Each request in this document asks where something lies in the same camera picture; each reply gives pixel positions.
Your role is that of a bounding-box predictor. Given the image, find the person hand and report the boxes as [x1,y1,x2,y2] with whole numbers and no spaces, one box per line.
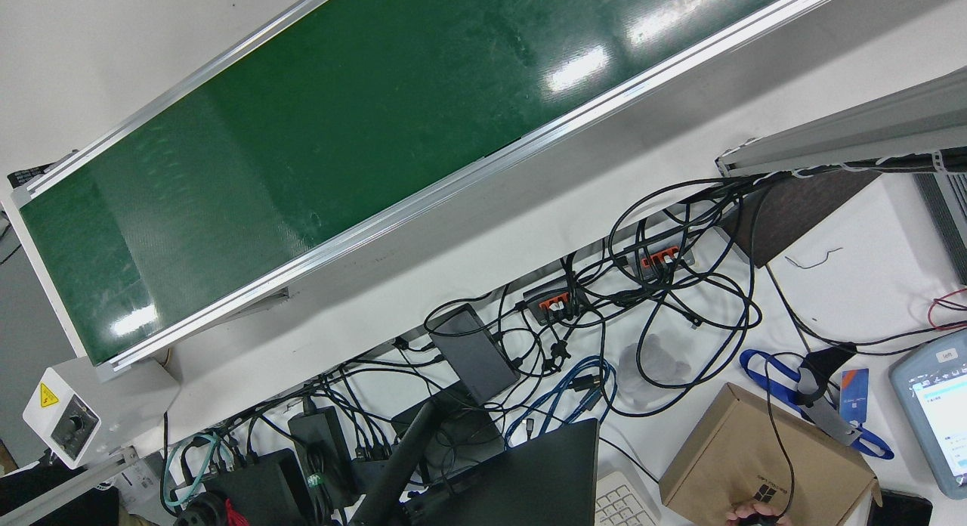
[725,502,794,526]

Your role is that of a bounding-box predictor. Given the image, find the brown cardboard box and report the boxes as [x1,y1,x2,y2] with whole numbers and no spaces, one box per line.
[659,382,883,526]

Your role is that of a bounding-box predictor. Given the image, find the white keyboard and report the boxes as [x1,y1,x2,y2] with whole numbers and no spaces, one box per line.
[595,469,662,526]

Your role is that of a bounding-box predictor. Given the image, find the clear plastic bag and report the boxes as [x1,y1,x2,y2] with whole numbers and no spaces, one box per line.
[618,333,692,406]

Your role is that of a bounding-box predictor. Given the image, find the black phone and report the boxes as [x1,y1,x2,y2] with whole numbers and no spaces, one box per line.
[867,490,934,526]

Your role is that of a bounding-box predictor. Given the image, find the blue card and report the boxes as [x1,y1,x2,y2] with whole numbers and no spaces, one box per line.
[839,368,870,425]

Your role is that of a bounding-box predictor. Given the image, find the black monitor back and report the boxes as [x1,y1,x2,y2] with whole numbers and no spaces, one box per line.
[408,418,600,526]

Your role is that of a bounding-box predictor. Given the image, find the grey teach pendant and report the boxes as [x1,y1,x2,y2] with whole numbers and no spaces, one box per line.
[889,337,967,500]

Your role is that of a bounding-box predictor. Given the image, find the long power strip orange switches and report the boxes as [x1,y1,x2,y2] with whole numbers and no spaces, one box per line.
[616,224,696,274]

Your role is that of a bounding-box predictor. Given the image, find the black flat pad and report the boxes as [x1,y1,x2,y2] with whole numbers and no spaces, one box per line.
[391,382,505,474]

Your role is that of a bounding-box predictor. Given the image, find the black power strip orange switches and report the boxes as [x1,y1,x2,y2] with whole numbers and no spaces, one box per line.
[523,277,594,323]

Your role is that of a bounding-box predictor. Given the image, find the dark grey docking box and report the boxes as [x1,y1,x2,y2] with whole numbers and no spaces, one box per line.
[429,303,521,406]

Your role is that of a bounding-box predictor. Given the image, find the dark brown board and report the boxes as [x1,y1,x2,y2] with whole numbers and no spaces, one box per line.
[721,171,881,268]

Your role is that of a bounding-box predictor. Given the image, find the grey ribbed case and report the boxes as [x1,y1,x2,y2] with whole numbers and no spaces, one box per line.
[914,171,967,285]

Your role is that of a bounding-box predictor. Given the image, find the aluminium profile beam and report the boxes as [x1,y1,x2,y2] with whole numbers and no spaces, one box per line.
[715,67,967,178]

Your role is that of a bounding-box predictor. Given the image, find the black power brick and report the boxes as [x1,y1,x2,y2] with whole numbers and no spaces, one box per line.
[287,405,356,504]

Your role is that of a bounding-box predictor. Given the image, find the black square box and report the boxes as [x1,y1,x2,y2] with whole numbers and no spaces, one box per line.
[204,448,314,526]

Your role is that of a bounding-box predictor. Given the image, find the black round knob red tape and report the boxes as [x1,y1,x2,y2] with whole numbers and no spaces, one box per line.
[175,492,250,526]

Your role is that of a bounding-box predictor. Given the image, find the green conveyor belt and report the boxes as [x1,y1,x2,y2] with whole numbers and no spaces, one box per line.
[0,0,870,383]

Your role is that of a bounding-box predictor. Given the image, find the aluminium bar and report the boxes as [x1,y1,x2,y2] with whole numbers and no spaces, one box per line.
[0,447,141,526]

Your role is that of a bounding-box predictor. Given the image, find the white conveyor control box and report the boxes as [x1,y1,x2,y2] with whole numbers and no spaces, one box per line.
[23,357,181,470]

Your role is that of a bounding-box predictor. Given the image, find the black mouse cable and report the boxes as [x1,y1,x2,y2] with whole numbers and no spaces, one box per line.
[765,356,796,508]

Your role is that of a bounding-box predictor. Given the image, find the grey metal bracket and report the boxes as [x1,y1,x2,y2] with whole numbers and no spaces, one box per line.
[797,343,862,447]

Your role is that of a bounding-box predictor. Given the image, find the blue lanyard strap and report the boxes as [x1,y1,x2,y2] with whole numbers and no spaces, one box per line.
[740,348,894,460]

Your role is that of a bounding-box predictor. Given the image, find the long black cable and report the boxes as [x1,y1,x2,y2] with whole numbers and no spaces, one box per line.
[765,263,967,357]

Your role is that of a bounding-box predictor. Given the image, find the black looped cable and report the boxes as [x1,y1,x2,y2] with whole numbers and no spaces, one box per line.
[608,177,764,419]

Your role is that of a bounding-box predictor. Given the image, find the blue cable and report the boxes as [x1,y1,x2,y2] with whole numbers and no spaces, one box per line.
[505,356,619,447]

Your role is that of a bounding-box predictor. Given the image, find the small grey wire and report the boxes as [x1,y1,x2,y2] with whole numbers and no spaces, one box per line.
[784,246,843,271]

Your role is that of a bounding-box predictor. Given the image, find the red cable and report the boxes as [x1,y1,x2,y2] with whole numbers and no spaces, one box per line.
[928,288,967,330]

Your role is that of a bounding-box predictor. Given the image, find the teal cable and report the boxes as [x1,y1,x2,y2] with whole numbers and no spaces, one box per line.
[162,433,227,508]

